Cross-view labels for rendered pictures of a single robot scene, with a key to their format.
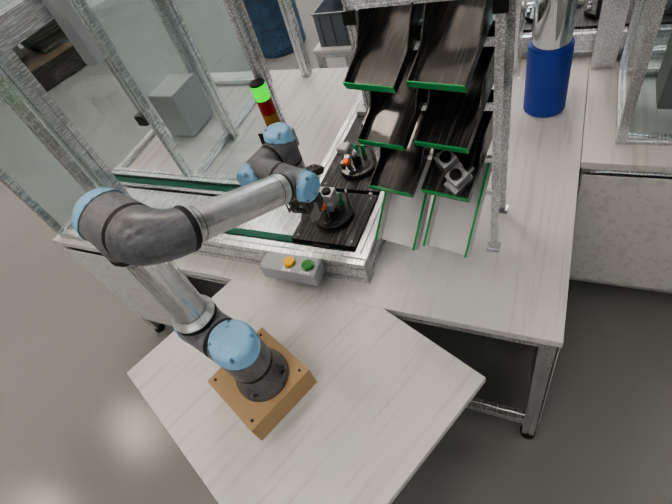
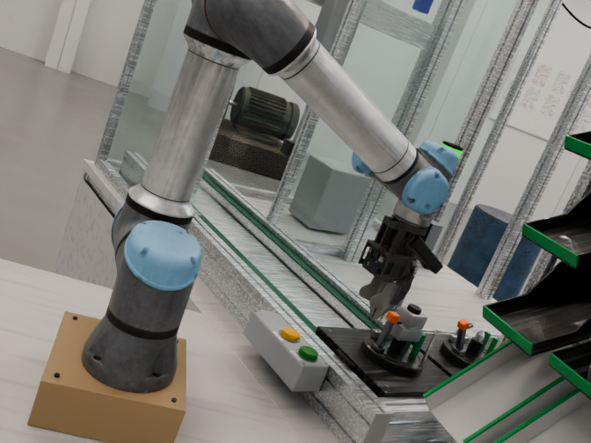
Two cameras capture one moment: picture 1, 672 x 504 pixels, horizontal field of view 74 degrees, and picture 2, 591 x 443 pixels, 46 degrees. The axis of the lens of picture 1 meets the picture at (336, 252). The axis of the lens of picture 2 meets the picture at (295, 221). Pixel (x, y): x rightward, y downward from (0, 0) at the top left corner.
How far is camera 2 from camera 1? 0.60 m
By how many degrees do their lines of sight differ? 35
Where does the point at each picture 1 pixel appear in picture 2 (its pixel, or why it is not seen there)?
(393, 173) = (527, 322)
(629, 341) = not seen: outside the picture
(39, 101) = not seen: hidden behind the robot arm
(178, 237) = (282, 23)
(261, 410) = (80, 380)
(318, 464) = not seen: outside the picture
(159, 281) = (193, 98)
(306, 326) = (227, 410)
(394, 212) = (478, 392)
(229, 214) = (339, 85)
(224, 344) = (157, 236)
